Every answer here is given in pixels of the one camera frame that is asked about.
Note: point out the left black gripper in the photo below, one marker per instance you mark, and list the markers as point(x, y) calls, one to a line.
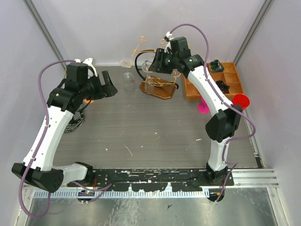
point(107, 90)

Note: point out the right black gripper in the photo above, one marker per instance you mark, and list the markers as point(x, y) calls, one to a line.
point(160, 53)

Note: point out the clear wine glass front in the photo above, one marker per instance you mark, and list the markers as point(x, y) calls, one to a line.
point(128, 79)

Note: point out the clear wine glass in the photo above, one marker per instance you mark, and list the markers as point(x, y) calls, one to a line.
point(128, 79)
point(149, 83)

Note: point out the orange wine glass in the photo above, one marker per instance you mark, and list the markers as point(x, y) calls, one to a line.
point(88, 101)

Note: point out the gold wire wine glass rack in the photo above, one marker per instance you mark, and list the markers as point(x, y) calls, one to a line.
point(163, 89)

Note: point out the striped black white cloth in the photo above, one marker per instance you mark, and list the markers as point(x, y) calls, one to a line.
point(77, 120)

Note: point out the pink wine glass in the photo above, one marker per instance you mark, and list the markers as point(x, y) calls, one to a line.
point(203, 108)

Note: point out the wooden compartment tray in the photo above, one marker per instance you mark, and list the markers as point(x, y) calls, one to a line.
point(229, 76)

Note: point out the red wine glass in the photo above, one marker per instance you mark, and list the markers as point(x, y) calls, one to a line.
point(242, 100)

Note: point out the clear wine glass back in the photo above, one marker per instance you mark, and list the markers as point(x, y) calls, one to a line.
point(149, 83)

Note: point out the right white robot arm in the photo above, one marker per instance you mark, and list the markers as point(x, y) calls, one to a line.
point(225, 115)

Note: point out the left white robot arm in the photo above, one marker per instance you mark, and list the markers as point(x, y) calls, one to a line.
point(81, 83)

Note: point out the dark fabric roll back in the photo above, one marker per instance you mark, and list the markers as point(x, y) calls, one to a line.
point(216, 66)

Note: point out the dark fabric roll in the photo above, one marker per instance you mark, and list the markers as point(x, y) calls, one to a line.
point(223, 86)
point(216, 66)

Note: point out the dark fabric roll right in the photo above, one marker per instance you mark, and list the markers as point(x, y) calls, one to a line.
point(223, 86)

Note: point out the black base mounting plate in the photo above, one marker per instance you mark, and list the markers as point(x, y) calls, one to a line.
point(151, 180)

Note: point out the white slotted cable duct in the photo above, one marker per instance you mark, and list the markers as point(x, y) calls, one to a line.
point(78, 193)

